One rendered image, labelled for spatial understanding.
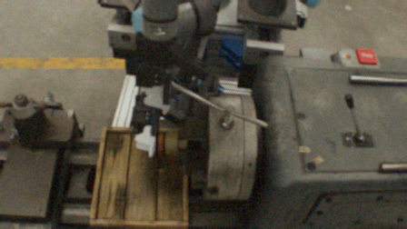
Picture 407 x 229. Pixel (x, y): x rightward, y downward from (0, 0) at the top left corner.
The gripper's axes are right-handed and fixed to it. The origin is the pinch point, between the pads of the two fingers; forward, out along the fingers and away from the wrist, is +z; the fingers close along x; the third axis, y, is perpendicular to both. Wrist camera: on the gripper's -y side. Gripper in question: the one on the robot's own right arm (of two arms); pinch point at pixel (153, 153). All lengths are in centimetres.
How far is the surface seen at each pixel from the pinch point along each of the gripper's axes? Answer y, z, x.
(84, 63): 61, -135, -108
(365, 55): -64, -27, 18
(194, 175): -11.9, 8.3, 2.6
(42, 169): 34.8, 1.4, -11.3
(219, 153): -17.8, 6.4, 11.8
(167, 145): -4.1, -0.7, 3.0
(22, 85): 99, -111, -108
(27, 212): 36.1, 15.8, -11.3
